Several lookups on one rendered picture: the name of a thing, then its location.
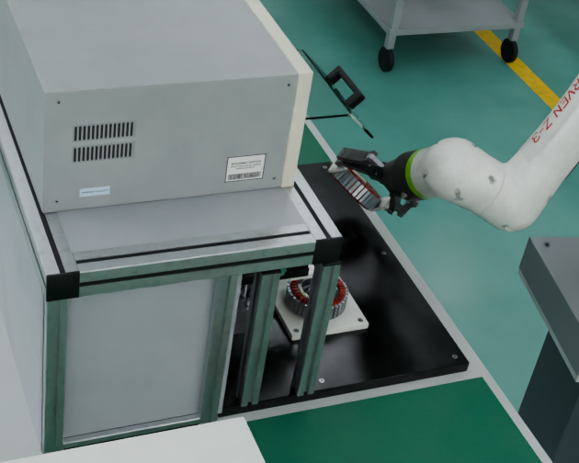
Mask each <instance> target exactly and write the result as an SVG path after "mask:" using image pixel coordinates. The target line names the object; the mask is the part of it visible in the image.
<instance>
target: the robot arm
mask: <svg viewBox="0 0 579 463"><path fill-rule="evenodd" d="M377 155H378V153H377V152H375V151H370V152H367V151H361V150H357V149H351V148H346V147H343V149H342V150H341V151H340V153H339V154H338V155H337V156H336V158H337V160H335V161H334V162H333V164H332V165H331V166H330V168H329V169H328V171H327V172H328V173H334V172H340V171H345V170H347V168H349V169H352V170H355V171H358V172H360V173H362V174H365V175H368V176H369V178H370V179H373V180H376V181H378V182H380V183H381V184H383V185H384V186H385V187H386V188H387V190H388V191H389V192H390V195H389V196H388V197H386V198H380V199H381V202H380V203H379V204H378V205H377V206H376V207H375V208H374V209H373V210H369V211H376V210H383V209H384V210H386V211H387V212H388V213H389V214H391V215H392V214H393V212H394V211H396V212H398V213H397V215H398V216H399V217H400V218H401V217H402V216H403V215H404V214H405V213H406V212H407V211H408V210H409V209H410V208H416V207H417V205H418V204H419V202H420V201H421V200H427V199H434V198H441V199H444V200H446V201H448V202H450V203H453V204H455V205H457V206H460V207H462V208H464V209H466V210H468V211H470V212H472V213H474V214H476V215H477V216H479V217H480V218H482V219H484V220H486V221H487V222H489V223H490V224H491V225H493V226H494V227H495V228H497V229H499V230H501V231H505V232H518V231H522V230H524V229H526V228H527V227H529V226H530V225H531V224H532V223H534V222H535V220H536V219H537V218H538V216H539V215H540V213H541V212H542V211H543V209H544V208H545V206H546V205H547V203H548V202H549V200H550V199H551V197H552V196H553V194H554V193H555V192H556V190H557V189H558V187H559V186H560V184H561V183H562V181H563V180H565V179H566V178H567V176H568V175H569V174H570V173H571V172H572V170H573V169H574V168H575V167H576V166H577V165H578V164H579V74H578V75H577V76H576V78H575V79H574V81H573V83H572V84H571V85H570V87H569V88H568V90H567V91H566V92H565V94H564V95H563V96H562V98H561V99H560V101H559V102H558V103H557V105H556V106H555V107H554V109H553V110H552V111H551V113H550V114H549V115H548V116H547V117H546V118H545V119H544V120H543V122H542V123H541V124H540V125H539V127H538V128H537V129H536V130H535V131H534V132H533V134H532V135H531V136H530V137H529V138H528V139H527V141H526V142H525V143H524V144H523V145H522V146H521V147H520V148H519V151H518V152H517V153H516V154H515V155H514V156H513V157H512V158H511V159H510V160H509V161H508V162H507V163H504V164H503V163H501V162H499V161H497V160H496V159H494V158H493V157H492V156H490V155H489V154H487V153H486V152H484V151H483V150H481V149H480V148H479V147H477V146H476V145H475V144H473V143H472V142H470V141H468V140H465V139H462V138H446V139H444V140H441V141H438V142H437V143H436V144H434V145H432V146H430V147H427V148H423V149H418V150H413V151H409V152H404V153H402V154H400V155H399V156H398V157H397V158H396V159H394V160H392V161H390V162H388V163H387V162H381V161H380V160H379V159H378V158H377ZM401 199H406V200H407V201H406V202H405V203H404V204H403V205H402V204H400V203H401Z"/></svg>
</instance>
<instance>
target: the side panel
mask: <svg viewBox="0 0 579 463"><path fill-rule="evenodd" d="M237 278H238V275H234V276H227V277H215V278H209V279H202V280H195V281H188V282H182V283H175V284H169V285H162V286H156V287H148V288H136V289H130V290H123V291H117V292H109V293H103V294H96V295H90V296H83V297H79V298H74V299H61V300H55V301H48V302H47V301H46V299H45V296H44V293H43V290H42V302H41V363H40V452H42V454H48V453H52V452H57V451H63V450H67V449H72V448H77V447H82V446H91V445H96V444H101V443H106V442H111V441H116V440H120V439H125V438H131V437H135V436H140V435H149V434H154V433H160V432H164V431H169V430H174V429H179V428H184V427H189V426H194V425H199V424H204V423H213V422H217V416H218V410H219V403H220V396H221V385H222V379H223V372H224V366H225V360H226V354H227V347H228V341H229V334H230V329H231V322H232V316H233V304H234V298H235V291H236V285H237Z"/></svg>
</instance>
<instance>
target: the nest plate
mask: <svg viewBox="0 0 579 463"><path fill-rule="evenodd" d="M288 281H289V279H281V280H280V281H279V284H278V294H277V299H276V304H275V312H276V313H277V315H278V317H279V319H280V321H281V322H282V324H283V326H284V328H285V330H286V332H287V333H288V335H289V338H290V340H291V341H294V340H300V339H301V331H302V326H303V321H304V318H303V317H302V316H300V315H298V313H295V312H294V311H292V310H291V309H290V307H289V306H288V304H287V302H286V300H285V294H286V289H287V284H288ZM368 326H369V323H368V321H367V320H366V318H365V317H364V315H363V313H362V312H361V310H360V309H359V307H358V305H357V304H356V302H355V301H354V299H353V298H352V296H351V295H350V293H349V291H348V298H347V302H346V308H345V310H344V312H343V313H342V314H341V315H340V316H338V317H336V318H334V319H333V318H332V320H329V323H328V327H327V332H326V335H327V334H333V333H343V332H349V331H355V330H360V329H366V328H368Z"/></svg>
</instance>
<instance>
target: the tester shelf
mask: <svg viewBox="0 0 579 463"><path fill-rule="evenodd" d="M0 163H1V165H2V168H3V171H4V174H5V177H6V182H7V184H8V187H9V190H10V193H11V196H12V199H13V201H14V204H15V207H16V210H17V215H18V217H19V220H20V223H21V226H22V229H23V232H24V234H25V237H26V240H27V243H28V248H29V250H30V254H31V257H32V260H33V263H34V266H35V268H36V271H37V274H38V277H39V280H40V284H41V287H42V290H43V293H44V296H45V299H46V301H47V302H48V301H55V300H61V299H74V298H79V297H83V296H90V295H96V294H103V293H109V292H117V291H123V290H130V289H136V288H148V287H156V286H162V285H169V284H175V283H182V282H188V281H195V280H202V279H209V278H215V277H227V276H234V275H241V274H248V273H254V272H261V271H267V270H274V269H281V268H288V267H294V266H301V265H317V264H323V263H331V262H337V261H339V257H340V253H341V249H342V244H343V240H344V237H343V236H342V235H341V233H340V232H339V230H338V229H337V228H336V226H335V225H334V223H333V221H332V220H331V218H330V217H329V215H328V214H327V212H326V211H325V209H324V207H323V206H322V204H321V203H320V201H319V200H318V198H317V197H316V196H315V194H314V193H313V191H312V189H311V188H310V186H309V185H308V183H307V182H306V180H305V179H304V177H303V176H302V174H301V172H300V171H299V169H298V167H297V170H296V175H295V180H294V186H293V187H271V188H263V189H255V190H246V191H238V192H230V193H221V194H213V195H205V196H196V197H188V198H172V199H164V200H156V201H147V202H139V203H130V204H122V205H114V206H105V207H97V208H89V209H73V210H65V211H56V212H48V213H42V211H41V208H40V203H39V202H38V199H37V196H36V193H35V190H34V188H33V185H32V183H31V180H30V177H29V174H28V170H27V167H26V165H25V162H24V160H23V157H22V154H21V151H20V149H19V147H18V144H17V139H16V136H15V134H14V132H13V129H12V126H11V123H10V121H9V118H8V115H7V113H6V109H5V106H4V103H3V100H2V97H1V96H0Z"/></svg>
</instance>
